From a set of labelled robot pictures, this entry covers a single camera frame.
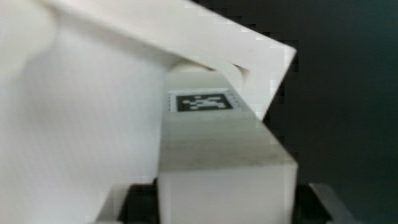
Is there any white desk leg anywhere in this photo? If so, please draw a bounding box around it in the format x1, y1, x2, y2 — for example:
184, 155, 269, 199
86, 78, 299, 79
157, 62, 298, 224

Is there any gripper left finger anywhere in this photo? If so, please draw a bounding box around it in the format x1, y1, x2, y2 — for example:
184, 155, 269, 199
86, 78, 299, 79
90, 184, 131, 224

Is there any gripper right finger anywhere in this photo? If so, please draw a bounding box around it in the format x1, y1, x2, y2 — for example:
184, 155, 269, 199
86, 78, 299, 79
296, 183, 356, 224

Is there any white desk top tray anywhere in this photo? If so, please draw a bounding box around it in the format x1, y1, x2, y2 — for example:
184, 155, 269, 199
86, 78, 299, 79
0, 0, 296, 224

